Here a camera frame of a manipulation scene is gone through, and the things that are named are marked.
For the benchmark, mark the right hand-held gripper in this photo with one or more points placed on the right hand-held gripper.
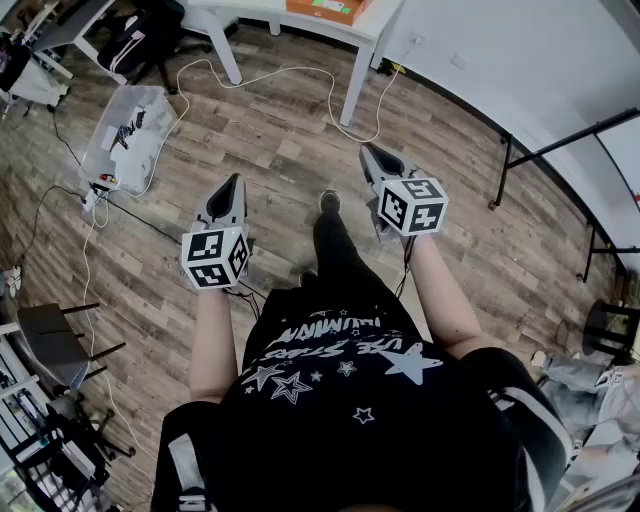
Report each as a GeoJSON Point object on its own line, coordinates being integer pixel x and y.
{"type": "Point", "coordinates": [412, 206]}

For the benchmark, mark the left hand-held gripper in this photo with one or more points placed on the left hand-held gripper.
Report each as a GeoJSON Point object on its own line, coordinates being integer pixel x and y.
{"type": "Point", "coordinates": [215, 255]}

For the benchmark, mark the clear plastic container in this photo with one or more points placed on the clear plastic container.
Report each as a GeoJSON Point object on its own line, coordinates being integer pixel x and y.
{"type": "Point", "coordinates": [127, 142]}

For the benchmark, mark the small white package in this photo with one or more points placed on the small white package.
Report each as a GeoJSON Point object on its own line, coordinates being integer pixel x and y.
{"type": "Point", "coordinates": [109, 138]}

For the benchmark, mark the person's left forearm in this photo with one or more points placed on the person's left forearm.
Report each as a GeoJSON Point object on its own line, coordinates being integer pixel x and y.
{"type": "Point", "coordinates": [212, 345]}

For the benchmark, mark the person's right forearm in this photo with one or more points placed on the person's right forearm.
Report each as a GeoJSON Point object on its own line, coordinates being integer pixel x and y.
{"type": "Point", "coordinates": [442, 295]}

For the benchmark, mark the black item in container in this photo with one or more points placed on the black item in container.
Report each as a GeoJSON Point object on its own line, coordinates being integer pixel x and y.
{"type": "Point", "coordinates": [131, 130]}

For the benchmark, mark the person's black shoe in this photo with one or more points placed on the person's black shoe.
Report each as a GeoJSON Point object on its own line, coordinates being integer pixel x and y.
{"type": "Point", "coordinates": [330, 200]}

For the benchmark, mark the person's black trouser leg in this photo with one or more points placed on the person's black trouser leg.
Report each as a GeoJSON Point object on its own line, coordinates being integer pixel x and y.
{"type": "Point", "coordinates": [340, 255]}

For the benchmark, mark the white power strip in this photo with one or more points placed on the white power strip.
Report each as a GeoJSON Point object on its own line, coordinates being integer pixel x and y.
{"type": "Point", "coordinates": [97, 192]}

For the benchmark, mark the white table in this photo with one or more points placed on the white table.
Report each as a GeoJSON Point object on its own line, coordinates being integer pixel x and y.
{"type": "Point", "coordinates": [305, 30]}

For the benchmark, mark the orange box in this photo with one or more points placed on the orange box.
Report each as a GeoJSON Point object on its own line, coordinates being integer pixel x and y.
{"type": "Point", "coordinates": [325, 9]}

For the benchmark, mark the black office chair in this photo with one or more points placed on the black office chair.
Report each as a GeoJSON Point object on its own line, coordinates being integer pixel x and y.
{"type": "Point", "coordinates": [150, 40]}

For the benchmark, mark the black whiteboard stand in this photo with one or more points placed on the black whiteboard stand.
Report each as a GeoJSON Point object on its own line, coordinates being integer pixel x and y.
{"type": "Point", "coordinates": [560, 145]}

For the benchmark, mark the white bag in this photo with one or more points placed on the white bag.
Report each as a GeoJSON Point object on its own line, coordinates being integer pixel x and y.
{"type": "Point", "coordinates": [32, 82]}

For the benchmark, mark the grey chair with black legs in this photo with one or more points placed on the grey chair with black legs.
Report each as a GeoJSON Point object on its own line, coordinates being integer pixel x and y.
{"type": "Point", "coordinates": [52, 345]}

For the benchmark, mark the grey-top desk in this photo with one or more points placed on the grey-top desk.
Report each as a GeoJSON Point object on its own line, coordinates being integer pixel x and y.
{"type": "Point", "coordinates": [75, 25]}

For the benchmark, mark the white shoe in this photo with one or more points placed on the white shoe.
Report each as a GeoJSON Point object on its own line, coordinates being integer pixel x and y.
{"type": "Point", "coordinates": [12, 280]}

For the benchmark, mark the person's black star-print shirt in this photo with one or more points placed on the person's black star-print shirt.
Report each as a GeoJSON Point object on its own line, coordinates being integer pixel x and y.
{"type": "Point", "coordinates": [360, 420]}

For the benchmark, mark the black round stool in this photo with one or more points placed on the black round stool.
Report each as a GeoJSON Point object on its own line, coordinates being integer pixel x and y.
{"type": "Point", "coordinates": [610, 327]}

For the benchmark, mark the cluttered storage shelf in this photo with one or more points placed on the cluttered storage shelf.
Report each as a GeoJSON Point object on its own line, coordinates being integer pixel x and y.
{"type": "Point", "coordinates": [45, 445]}

